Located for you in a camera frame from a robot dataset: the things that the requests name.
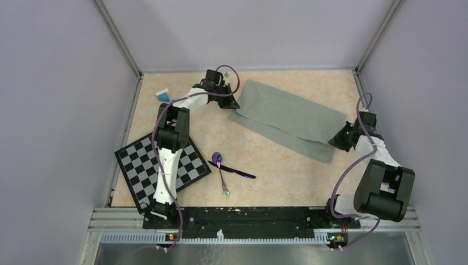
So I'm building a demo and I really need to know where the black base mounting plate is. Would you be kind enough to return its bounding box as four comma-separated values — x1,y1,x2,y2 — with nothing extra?
142,206,360,239

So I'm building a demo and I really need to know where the iridescent purple spoon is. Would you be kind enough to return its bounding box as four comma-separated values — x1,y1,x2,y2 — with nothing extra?
212,152,230,197

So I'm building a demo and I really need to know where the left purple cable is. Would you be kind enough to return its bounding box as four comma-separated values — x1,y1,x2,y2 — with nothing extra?
116,65,241,257

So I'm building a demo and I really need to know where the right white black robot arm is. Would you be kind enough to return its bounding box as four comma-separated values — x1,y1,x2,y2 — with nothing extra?
323,111,416,227

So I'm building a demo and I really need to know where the left aluminium corner post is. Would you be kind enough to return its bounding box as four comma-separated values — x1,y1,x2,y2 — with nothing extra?
92,0,142,79

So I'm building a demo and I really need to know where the black grey checkerboard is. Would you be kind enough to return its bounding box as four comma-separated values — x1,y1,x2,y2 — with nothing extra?
115,134,212,214

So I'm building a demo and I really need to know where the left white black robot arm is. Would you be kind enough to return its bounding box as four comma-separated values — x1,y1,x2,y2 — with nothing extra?
148,65,240,228

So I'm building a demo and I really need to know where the right aluminium corner post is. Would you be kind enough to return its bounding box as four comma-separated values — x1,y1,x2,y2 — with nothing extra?
355,0,406,75

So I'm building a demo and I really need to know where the grey cloth napkin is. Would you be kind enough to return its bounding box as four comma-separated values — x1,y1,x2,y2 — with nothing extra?
227,79,347,163

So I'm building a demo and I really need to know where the aluminium corner post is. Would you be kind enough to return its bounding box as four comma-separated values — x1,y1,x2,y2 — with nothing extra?
92,0,142,79
355,0,406,75

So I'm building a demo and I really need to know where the iridescent purple knife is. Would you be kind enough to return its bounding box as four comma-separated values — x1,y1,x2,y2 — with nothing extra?
208,161,257,179

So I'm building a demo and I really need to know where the blue white wedge block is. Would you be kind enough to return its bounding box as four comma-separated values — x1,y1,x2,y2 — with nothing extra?
155,88,171,103

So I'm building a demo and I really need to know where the aluminium front frame rail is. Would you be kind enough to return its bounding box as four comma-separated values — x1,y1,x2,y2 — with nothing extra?
89,208,420,245

